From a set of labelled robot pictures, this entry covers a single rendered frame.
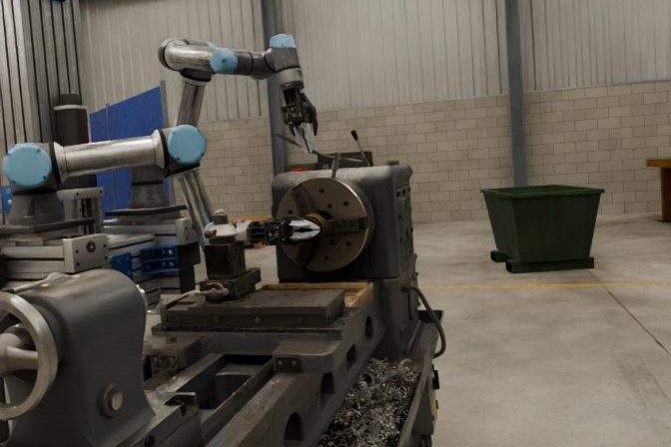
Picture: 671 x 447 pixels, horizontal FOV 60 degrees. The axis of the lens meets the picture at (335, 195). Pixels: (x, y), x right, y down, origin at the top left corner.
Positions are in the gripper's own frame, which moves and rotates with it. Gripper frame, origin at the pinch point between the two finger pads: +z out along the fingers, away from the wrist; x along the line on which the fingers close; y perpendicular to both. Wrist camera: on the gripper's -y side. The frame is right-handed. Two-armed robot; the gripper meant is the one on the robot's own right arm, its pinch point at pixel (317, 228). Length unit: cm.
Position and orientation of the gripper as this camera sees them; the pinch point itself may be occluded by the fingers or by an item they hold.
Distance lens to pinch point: 173.9
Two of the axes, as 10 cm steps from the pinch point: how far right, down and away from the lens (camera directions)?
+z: 9.6, -0.5, -2.8
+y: -2.8, 0.7, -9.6
